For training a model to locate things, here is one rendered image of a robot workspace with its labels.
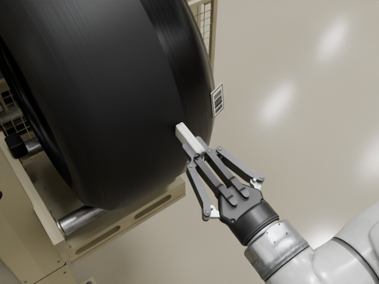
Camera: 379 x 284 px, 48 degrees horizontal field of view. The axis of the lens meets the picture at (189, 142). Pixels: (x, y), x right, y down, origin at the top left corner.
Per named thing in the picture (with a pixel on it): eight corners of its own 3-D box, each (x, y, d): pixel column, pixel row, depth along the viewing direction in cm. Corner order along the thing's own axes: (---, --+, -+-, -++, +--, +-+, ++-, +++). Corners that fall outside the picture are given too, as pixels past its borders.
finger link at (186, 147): (202, 167, 74) (188, 176, 73) (186, 146, 76) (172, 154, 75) (203, 163, 73) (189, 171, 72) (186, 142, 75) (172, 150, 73)
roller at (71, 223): (52, 221, 105) (61, 237, 105) (53, 223, 101) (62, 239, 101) (170, 155, 118) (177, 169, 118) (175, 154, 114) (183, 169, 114)
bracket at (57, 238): (63, 263, 103) (53, 245, 95) (4, 156, 123) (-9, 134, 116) (76, 255, 104) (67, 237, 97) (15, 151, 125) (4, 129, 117)
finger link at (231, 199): (236, 211, 71) (229, 216, 71) (195, 163, 76) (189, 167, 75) (240, 202, 68) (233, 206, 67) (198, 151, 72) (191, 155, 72)
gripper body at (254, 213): (289, 211, 66) (251, 166, 70) (247, 240, 63) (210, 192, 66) (277, 228, 72) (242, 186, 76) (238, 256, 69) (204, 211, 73)
